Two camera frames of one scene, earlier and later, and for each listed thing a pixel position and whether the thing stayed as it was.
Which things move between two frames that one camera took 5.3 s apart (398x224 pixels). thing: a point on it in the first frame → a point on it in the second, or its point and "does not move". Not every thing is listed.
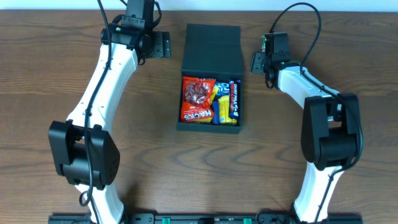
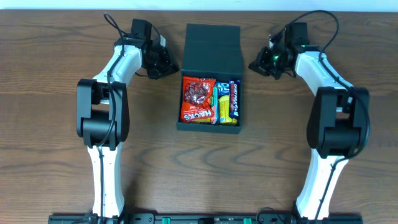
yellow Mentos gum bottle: (224, 104) does not move
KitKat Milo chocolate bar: (263, 43) → (214, 106)
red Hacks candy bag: (196, 95) does not move
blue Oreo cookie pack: (223, 88) does not move
